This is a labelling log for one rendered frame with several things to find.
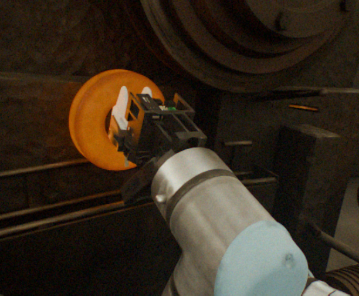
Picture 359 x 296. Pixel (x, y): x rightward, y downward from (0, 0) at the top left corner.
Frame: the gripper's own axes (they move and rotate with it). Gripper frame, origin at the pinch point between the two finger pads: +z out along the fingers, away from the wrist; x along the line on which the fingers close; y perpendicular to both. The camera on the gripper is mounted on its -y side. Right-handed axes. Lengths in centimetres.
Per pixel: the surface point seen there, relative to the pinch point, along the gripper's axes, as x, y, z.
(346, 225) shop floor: -173, -102, 47
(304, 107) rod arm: -27.9, 5.2, -9.3
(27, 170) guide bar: 12.7, -11.8, 1.7
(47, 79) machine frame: 9.7, 1.0, 7.2
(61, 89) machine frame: 7.6, -0.1, 6.3
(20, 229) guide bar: 15.0, -14.7, -7.8
